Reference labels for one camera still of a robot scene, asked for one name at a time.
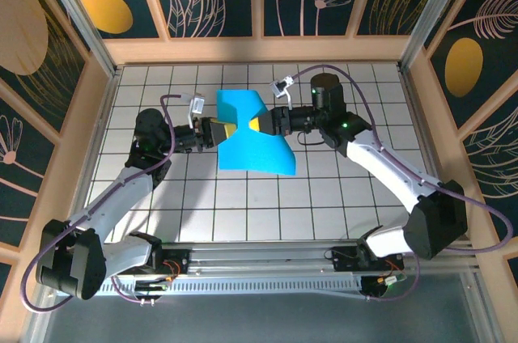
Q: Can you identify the slotted grey cable duct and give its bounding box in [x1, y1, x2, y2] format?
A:
[56, 276, 365, 299]

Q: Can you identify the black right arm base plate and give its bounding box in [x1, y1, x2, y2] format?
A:
[325, 237, 405, 273]

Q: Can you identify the black electronics box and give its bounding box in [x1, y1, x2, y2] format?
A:
[359, 275, 408, 299]
[134, 277, 171, 299]

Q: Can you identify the white grid board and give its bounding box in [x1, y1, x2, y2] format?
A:
[76, 63, 450, 245]

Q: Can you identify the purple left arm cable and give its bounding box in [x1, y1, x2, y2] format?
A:
[20, 94, 195, 314]

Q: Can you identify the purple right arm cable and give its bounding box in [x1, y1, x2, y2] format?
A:
[289, 63, 514, 303]

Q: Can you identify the aluminium mounting rail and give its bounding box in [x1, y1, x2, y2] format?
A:
[38, 239, 482, 279]

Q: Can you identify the blue cloth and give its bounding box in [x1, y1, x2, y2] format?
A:
[216, 88, 299, 176]

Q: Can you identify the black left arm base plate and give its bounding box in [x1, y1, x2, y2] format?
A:
[147, 243, 191, 276]

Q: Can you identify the aluminium corner post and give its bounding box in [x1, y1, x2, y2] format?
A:
[34, 0, 122, 77]
[397, 0, 478, 74]

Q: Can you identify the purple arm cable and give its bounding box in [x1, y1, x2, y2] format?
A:
[289, 63, 514, 303]
[20, 94, 195, 314]

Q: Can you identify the aluminium side rail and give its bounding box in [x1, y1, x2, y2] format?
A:
[62, 67, 123, 248]
[399, 67, 463, 243]

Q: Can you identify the thin black right gripper cable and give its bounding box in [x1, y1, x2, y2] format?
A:
[296, 131, 325, 149]

